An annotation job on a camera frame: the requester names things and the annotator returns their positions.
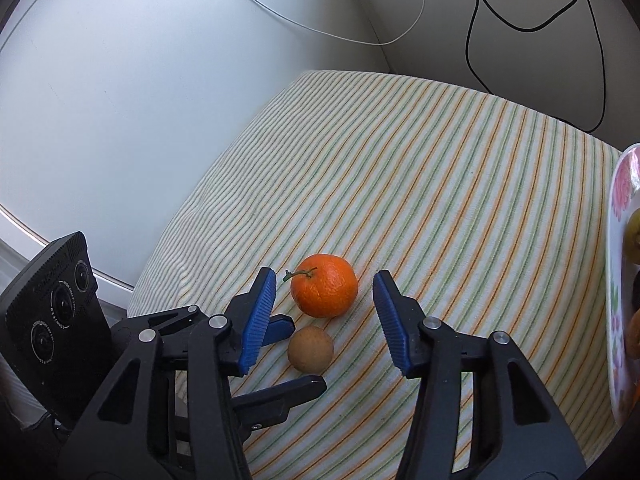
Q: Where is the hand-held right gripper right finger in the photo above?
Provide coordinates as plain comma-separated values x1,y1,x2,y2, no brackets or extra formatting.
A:
372,270,587,480

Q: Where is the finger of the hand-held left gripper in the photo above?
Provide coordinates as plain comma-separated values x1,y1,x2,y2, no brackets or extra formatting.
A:
231,375,328,435
111,305,294,353

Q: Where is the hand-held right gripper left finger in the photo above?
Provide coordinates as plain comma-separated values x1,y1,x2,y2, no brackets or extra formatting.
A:
57,267,278,480

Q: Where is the brown longan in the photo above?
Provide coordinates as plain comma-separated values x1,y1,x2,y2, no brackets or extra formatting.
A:
287,325,334,374

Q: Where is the small tangerine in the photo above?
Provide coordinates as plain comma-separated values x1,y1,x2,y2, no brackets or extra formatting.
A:
283,253,359,319

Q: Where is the floral white plate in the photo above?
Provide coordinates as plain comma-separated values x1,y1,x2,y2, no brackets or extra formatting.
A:
605,144,640,426

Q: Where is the green-brown plum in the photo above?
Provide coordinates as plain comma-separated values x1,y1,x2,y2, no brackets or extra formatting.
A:
621,208,640,256

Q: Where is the striped tablecloth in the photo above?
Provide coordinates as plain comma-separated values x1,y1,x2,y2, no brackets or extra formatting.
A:
127,70,633,480

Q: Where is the white refrigerator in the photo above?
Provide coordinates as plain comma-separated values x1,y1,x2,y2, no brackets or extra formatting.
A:
0,0,391,291

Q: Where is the white cable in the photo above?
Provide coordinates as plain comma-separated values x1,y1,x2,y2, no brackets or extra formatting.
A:
202,0,426,46

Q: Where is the black cable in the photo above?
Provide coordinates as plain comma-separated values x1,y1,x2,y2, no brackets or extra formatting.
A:
457,0,608,133

